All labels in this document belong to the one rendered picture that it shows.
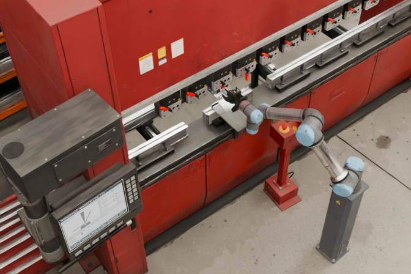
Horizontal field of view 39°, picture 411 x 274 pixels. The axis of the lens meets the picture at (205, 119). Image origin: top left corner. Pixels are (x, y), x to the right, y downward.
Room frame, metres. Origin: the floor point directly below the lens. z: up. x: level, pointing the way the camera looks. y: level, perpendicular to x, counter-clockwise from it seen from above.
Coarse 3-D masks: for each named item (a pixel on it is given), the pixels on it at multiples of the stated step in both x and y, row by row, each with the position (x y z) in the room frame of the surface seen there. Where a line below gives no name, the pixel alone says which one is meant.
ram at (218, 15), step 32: (128, 0) 2.41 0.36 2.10; (160, 0) 2.52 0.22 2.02; (192, 0) 2.63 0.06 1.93; (224, 0) 2.76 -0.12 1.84; (256, 0) 2.91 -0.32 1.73; (288, 0) 3.06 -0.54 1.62; (320, 0) 3.24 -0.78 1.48; (128, 32) 2.40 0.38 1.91; (160, 32) 2.51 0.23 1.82; (192, 32) 2.63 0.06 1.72; (224, 32) 2.77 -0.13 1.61; (256, 32) 2.92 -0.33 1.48; (288, 32) 3.08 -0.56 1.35; (128, 64) 2.38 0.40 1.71; (192, 64) 2.62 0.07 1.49; (224, 64) 2.77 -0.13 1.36; (128, 96) 2.36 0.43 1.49; (160, 96) 2.48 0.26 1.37
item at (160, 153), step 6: (162, 150) 2.46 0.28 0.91; (168, 150) 2.46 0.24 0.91; (174, 150) 2.47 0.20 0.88; (150, 156) 2.41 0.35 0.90; (156, 156) 2.41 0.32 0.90; (162, 156) 2.42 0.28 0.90; (144, 162) 2.37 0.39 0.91; (150, 162) 2.37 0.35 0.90; (138, 168) 2.32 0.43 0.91; (144, 168) 2.33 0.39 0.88
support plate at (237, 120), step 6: (216, 108) 2.73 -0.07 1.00; (222, 108) 2.73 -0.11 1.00; (222, 114) 2.68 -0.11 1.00; (228, 114) 2.68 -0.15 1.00; (234, 114) 2.67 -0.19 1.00; (240, 114) 2.67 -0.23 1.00; (228, 120) 2.62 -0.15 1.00; (234, 120) 2.62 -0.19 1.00; (240, 120) 2.62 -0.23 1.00; (234, 126) 2.57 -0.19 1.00; (240, 126) 2.57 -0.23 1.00
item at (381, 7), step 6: (384, 0) 4.37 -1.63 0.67; (390, 0) 4.32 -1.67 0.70; (396, 0) 4.28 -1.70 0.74; (402, 0) 4.23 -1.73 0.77; (378, 6) 4.41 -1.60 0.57; (384, 6) 4.36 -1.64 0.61; (390, 6) 4.31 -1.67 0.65; (366, 12) 4.50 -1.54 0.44; (372, 12) 4.45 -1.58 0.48; (378, 12) 4.40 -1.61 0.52; (360, 18) 4.54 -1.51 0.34; (366, 18) 4.49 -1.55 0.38
